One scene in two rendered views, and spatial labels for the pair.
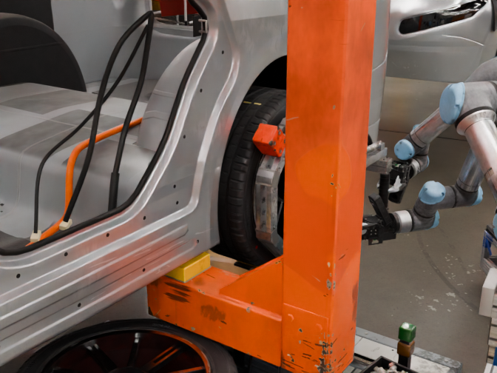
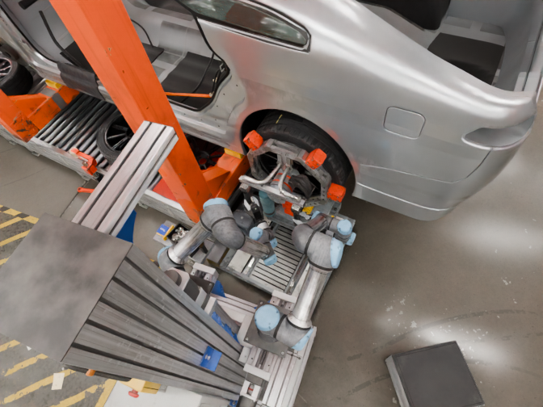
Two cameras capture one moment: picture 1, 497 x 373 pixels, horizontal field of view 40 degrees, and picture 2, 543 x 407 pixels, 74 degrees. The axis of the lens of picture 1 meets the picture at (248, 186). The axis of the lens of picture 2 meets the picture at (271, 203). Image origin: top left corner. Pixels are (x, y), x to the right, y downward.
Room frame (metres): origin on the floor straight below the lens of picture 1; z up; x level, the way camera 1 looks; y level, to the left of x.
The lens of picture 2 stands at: (2.26, -1.50, 2.68)
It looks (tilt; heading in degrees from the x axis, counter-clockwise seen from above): 59 degrees down; 94
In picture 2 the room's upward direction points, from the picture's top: 12 degrees counter-clockwise
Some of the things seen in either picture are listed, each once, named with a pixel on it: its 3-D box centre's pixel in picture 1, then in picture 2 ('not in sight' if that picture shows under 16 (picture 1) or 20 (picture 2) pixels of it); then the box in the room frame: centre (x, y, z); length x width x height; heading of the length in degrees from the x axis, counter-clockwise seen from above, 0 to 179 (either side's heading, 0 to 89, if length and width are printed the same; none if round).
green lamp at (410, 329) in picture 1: (407, 331); not in sight; (1.67, -0.45, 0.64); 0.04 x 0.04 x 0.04; 55
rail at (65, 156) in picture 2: not in sight; (99, 172); (0.68, 0.54, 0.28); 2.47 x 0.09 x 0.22; 145
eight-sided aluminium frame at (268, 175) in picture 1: (304, 185); (288, 175); (2.31, -0.20, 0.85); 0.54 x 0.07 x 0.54; 145
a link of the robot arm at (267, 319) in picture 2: not in sight; (269, 320); (2.11, -1.10, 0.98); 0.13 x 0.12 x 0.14; 145
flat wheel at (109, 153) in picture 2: not in sight; (138, 138); (1.06, 0.77, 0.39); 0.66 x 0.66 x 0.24
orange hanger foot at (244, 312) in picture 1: (224, 280); (225, 165); (1.88, 0.07, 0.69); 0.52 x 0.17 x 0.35; 55
